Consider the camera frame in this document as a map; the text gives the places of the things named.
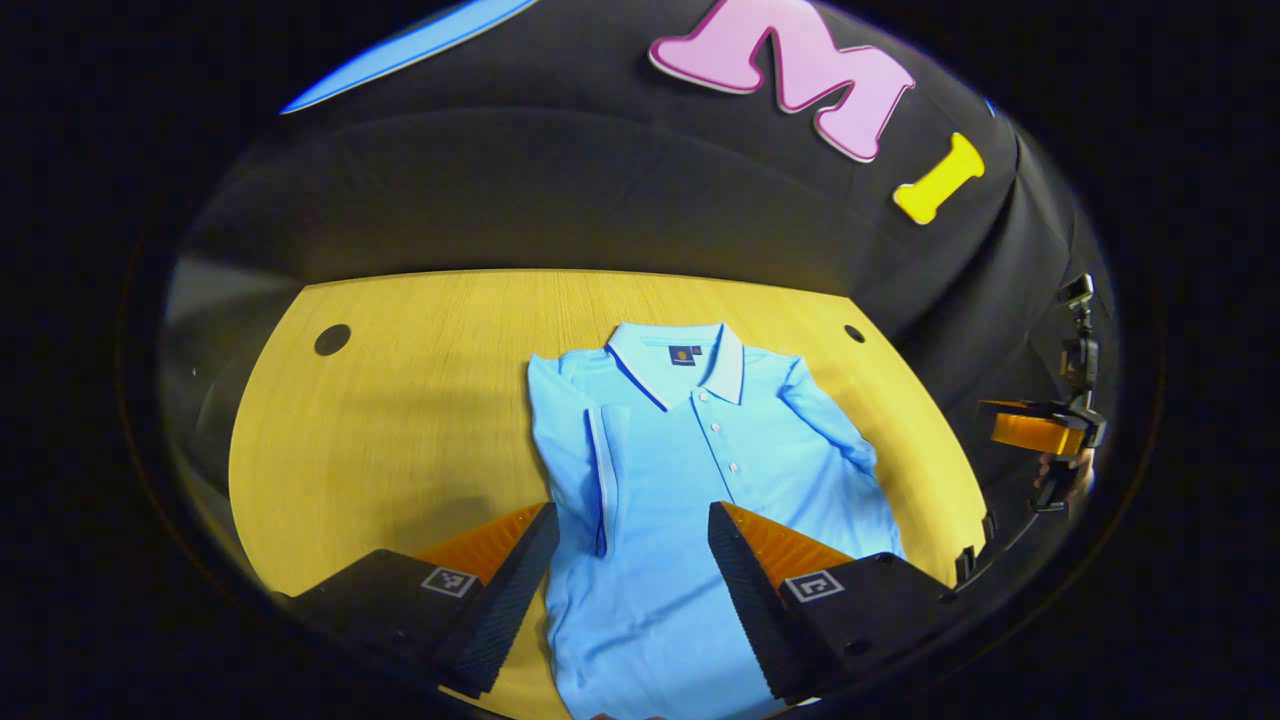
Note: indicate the light blue T-shirt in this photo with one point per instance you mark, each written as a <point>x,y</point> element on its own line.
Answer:
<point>680,480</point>

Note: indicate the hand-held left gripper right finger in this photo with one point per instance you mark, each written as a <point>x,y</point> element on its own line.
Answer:
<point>750,590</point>

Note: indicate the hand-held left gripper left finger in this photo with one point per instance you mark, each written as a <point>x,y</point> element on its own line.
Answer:
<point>510,590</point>

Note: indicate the black backdrop cloth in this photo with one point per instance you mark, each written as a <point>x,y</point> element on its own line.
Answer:
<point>550,180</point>

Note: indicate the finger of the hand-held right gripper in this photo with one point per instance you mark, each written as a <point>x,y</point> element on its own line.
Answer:
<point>1035,430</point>

